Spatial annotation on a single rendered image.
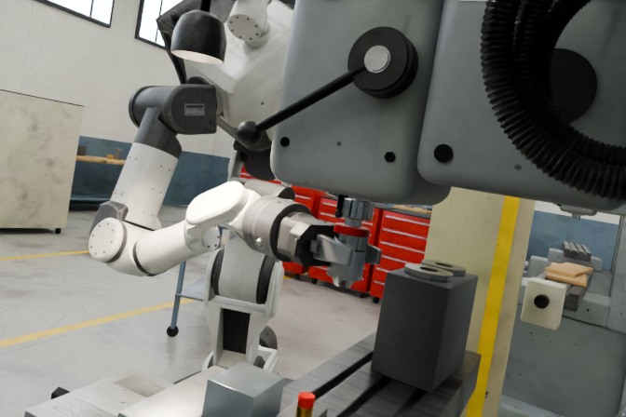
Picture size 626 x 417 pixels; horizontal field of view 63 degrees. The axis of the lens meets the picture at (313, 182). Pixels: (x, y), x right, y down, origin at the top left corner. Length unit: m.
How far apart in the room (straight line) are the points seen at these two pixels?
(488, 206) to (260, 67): 1.53
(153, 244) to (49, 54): 8.58
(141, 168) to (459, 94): 0.64
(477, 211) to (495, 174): 1.87
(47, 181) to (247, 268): 5.60
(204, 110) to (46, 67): 8.40
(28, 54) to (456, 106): 8.86
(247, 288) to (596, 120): 1.05
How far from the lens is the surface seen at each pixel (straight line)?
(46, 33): 9.40
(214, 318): 1.46
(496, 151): 0.50
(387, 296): 0.97
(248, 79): 1.04
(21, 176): 6.73
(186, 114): 1.01
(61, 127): 6.85
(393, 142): 0.55
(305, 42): 0.62
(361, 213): 0.65
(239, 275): 1.38
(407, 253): 5.36
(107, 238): 0.96
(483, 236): 2.37
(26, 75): 9.21
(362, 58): 0.55
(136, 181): 0.99
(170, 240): 0.89
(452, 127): 0.51
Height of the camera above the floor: 1.34
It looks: 2 degrees down
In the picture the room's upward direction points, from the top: 9 degrees clockwise
